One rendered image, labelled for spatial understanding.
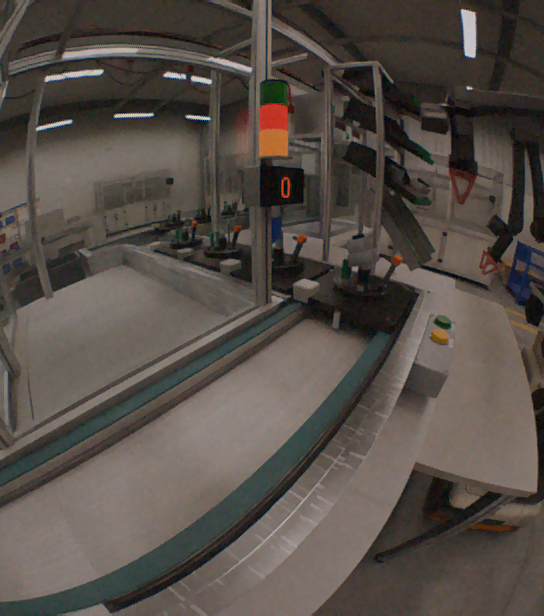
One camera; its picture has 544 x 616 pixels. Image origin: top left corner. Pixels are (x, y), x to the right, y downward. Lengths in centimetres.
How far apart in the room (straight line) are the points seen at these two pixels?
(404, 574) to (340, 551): 99
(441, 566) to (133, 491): 132
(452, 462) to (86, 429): 55
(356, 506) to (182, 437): 25
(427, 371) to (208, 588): 42
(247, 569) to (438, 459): 33
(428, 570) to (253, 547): 120
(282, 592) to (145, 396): 33
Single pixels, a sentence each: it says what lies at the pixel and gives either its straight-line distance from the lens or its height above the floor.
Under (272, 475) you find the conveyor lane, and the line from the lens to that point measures 29.
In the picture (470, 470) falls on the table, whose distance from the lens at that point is 49.
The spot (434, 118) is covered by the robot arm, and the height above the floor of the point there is 140.
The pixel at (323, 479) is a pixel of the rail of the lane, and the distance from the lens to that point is 28.
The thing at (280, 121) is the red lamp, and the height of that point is 133.
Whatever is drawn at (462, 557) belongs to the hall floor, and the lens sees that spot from 151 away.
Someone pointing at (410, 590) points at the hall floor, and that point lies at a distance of 136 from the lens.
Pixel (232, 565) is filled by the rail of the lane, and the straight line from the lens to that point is 25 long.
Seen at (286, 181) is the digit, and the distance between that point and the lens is 46.
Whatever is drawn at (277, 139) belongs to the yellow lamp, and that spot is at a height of 129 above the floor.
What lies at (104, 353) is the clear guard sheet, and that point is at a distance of 39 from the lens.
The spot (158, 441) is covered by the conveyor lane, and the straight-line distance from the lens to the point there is 37.
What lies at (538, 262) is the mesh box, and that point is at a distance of 482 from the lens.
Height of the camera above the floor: 121
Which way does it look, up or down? 28 degrees down
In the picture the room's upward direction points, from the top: straight up
